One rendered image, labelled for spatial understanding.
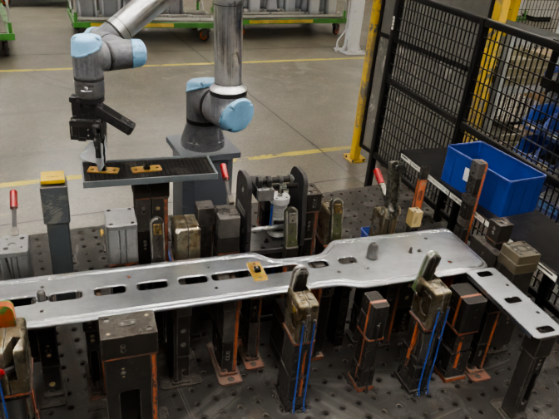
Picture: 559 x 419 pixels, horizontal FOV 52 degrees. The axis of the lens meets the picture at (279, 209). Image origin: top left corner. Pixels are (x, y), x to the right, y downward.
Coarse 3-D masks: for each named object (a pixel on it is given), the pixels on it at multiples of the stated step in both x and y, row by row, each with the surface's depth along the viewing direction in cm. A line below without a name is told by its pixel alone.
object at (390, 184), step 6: (390, 162) 171; (396, 162) 171; (402, 162) 171; (390, 168) 171; (396, 168) 170; (402, 168) 168; (390, 174) 171; (396, 174) 173; (390, 180) 172; (396, 180) 173; (390, 186) 172; (396, 186) 174; (390, 192) 173; (396, 192) 174; (390, 198) 174; (396, 198) 175; (384, 204) 176; (396, 204) 175; (396, 210) 176; (396, 216) 177
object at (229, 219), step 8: (216, 208) 166; (224, 208) 166; (232, 208) 167; (216, 216) 163; (224, 216) 162; (232, 216) 162; (216, 224) 164; (224, 224) 161; (232, 224) 162; (216, 232) 165; (224, 232) 162; (232, 232) 163; (216, 240) 165; (224, 240) 164; (232, 240) 165; (216, 248) 166; (224, 248) 165; (232, 248) 166
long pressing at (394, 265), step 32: (224, 256) 157; (256, 256) 159; (320, 256) 161; (352, 256) 163; (384, 256) 165; (416, 256) 166; (448, 256) 168; (0, 288) 138; (32, 288) 139; (64, 288) 140; (96, 288) 141; (128, 288) 142; (160, 288) 143; (192, 288) 144; (224, 288) 145; (256, 288) 146; (320, 288) 150; (32, 320) 129; (64, 320) 130; (96, 320) 132
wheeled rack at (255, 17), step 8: (264, 8) 886; (280, 8) 898; (296, 8) 928; (344, 8) 904; (248, 16) 843; (256, 16) 850; (264, 16) 856; (272, 16) 862; (280, 16) 868; (288, 16) 874; (296, 16) 880; (304, 16) 887; (312, 16) 892; (320, 16) 899; (328, 16) 905; (336, 16) 912; (344, 16) 909; (248, 24) 839; (336, 24) 914; (336, 32) 927
